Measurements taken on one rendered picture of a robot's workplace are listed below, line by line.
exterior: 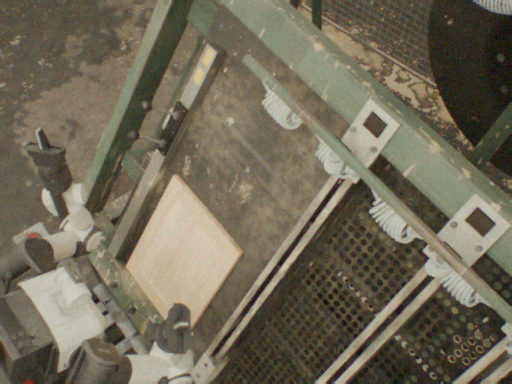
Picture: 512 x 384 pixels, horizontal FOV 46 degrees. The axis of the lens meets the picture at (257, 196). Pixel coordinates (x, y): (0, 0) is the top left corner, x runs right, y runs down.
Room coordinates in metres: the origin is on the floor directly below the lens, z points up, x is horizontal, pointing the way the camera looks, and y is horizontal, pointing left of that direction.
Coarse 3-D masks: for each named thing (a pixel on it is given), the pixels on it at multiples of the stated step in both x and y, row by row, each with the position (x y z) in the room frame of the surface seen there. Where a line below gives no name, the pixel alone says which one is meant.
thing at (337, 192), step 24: (360, 120) 0.94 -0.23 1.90; (384, 120) 0.92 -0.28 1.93; (360, 144) 0.89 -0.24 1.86; (384, 144) 0.87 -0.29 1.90; (336, 168) 0.80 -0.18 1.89; (336, 192) 0.85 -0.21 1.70; (312, 216) 0.83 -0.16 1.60; (336, 216) 0.84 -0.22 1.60; (288, 240) 0.79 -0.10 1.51; (312, 240) 0.78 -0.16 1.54; (288, 264) 0.74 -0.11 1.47; (264, 288) 0.72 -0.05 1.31; (240, 312) 0.67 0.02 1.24; (240, 336) 0.62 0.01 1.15; (216, 360) 0.56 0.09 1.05
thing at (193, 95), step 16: (192, 80) 1.28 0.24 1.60; (208, 80) 1.28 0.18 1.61; (192, 96) 1.25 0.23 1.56; (192, 112) 1.23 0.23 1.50; (176, 144) 1.18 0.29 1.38; (160, 160) 1.15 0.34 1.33; (144, 176) 1.14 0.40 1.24; (160, 176) 1.13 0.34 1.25; (144, 192) 1.09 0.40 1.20; (128, 208) 1.08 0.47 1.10; (144, 208) 1.07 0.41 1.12; (128, 224) 1.04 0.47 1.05; (112, 240) 1.02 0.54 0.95; (128, 240) 1.01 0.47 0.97; (112, 256) 0.97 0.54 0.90
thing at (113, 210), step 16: (128, 192) 1.33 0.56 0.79; (112, 208) 1.24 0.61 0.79; (368, 224) 1.62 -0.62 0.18; (96, 272) 1.11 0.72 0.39; (416, 272) 1.36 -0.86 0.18; (336, 288) 1.00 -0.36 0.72; (320, 304) 0.95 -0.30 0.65; (336, 304) 0.94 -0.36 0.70; (448, 304) 1.20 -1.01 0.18; (480, 336) 1.05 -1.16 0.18; (240, 368) 0.66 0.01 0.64; (384, 368) 0.70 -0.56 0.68
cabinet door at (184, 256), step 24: (168, 192) 1.08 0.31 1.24; (192, 192) 1.05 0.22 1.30; (168, 216) 1.02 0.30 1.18; (192, 216) 0.98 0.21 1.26; (144, 240) 0.98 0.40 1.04; (168, 240) 0.95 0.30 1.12; (192, 240) 0.92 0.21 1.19; (216, 240) 0.89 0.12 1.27; (144, 264) 0.92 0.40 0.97; (168, 264) 0.89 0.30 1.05; (192, 264) 0.86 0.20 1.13; (216, 264) 0.84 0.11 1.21; (144, 288) 0.85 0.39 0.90; (168, 288) 0.83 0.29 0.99; (192, 288) 0.80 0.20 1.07; (216, 288) 0.78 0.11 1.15; (192, 312) 0.73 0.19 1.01
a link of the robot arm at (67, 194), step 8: (64, 184) 0.93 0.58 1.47; (72, 184) 0.97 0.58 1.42; (80, 184) 0.97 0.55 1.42; (56, 192) 0.91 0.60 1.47; (64, 192) 0.93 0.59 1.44; (72, 192) 0.94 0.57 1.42; (80, 192) 0.94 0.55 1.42; (56, 200) 0.89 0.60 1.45; (64, 200) 0.90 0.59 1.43; (72, 200) 0.92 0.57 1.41; (80, 200) 0.92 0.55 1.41; (56, 208) 0.88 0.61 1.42; (64, 208) 0.88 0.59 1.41; (64, 216) 0.87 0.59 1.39
